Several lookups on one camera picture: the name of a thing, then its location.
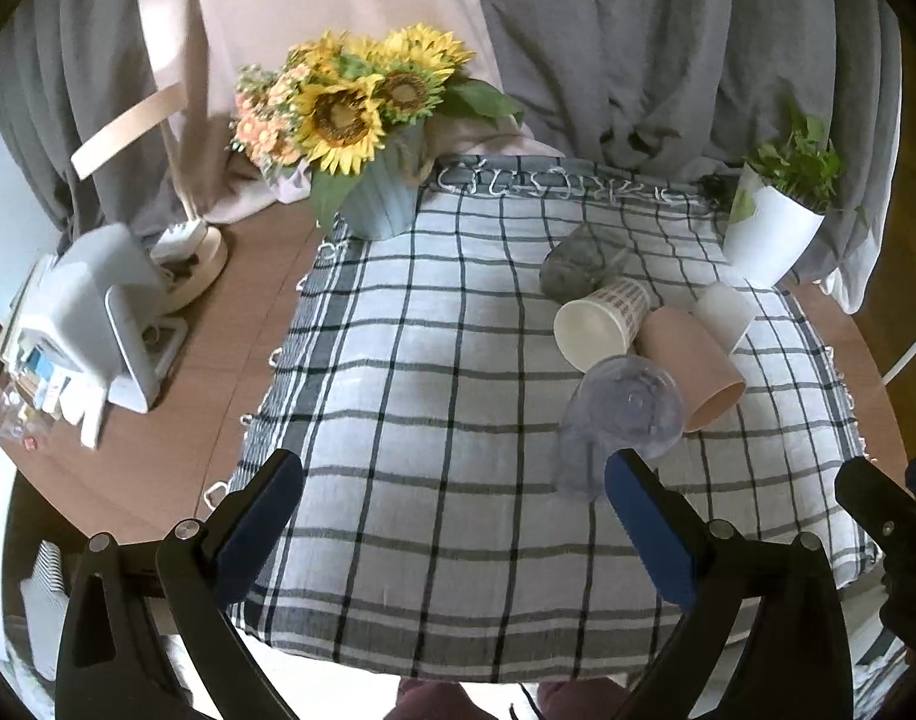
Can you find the pink cup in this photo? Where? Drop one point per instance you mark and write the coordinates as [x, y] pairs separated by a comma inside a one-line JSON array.
[[690, 360]]

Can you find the patterned paper cup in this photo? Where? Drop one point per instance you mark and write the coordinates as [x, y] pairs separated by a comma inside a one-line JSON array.
[[589, 330]]

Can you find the white desktop device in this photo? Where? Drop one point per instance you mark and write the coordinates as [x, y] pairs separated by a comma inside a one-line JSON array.
[[98, 292]]

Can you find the grey curtain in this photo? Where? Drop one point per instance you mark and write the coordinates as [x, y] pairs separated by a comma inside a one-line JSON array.
[[615, 52], [60, 90]]

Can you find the white plant pot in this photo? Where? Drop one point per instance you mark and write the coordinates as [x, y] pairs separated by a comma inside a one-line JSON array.
[[765, 232]]

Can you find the stack of papers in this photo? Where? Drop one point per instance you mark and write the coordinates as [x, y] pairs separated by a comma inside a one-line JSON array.
[[34, 382]]

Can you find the light blue ribbed vase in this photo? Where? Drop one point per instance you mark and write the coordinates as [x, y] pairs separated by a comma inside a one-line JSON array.
[[375, 202]]

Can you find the clear plastic cup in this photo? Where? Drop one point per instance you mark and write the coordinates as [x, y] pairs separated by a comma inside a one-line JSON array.
[[623, 397]]

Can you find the sunflower bouquet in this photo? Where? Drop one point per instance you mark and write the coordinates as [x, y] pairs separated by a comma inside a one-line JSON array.
[[342, 112]]

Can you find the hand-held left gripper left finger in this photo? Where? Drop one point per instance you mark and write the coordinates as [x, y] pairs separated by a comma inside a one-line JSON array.
[[259, 517]]

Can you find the small clear plastic container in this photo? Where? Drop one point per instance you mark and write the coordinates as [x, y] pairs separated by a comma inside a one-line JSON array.
[[8, 412]]

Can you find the grey translucent cup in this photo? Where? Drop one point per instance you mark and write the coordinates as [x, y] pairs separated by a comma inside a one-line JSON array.
[[578, 266]]

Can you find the white radiator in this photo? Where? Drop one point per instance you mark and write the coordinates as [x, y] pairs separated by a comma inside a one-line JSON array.
[[49, 607]]

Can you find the white metal stand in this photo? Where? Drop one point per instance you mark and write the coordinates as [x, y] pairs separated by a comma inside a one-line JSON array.
[[131, 360]]

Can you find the green leafy plant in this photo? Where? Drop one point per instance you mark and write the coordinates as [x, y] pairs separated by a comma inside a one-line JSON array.
[[796, 157]]

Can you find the white cup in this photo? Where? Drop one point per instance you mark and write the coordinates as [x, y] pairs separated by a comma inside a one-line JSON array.
[[724, 311]]

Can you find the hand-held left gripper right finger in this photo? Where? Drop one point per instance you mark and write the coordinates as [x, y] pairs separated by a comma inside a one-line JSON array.
[[645, 517]]

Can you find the checked tablecloth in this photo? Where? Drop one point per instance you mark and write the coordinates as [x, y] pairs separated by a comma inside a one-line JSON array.
[[443, 390]]

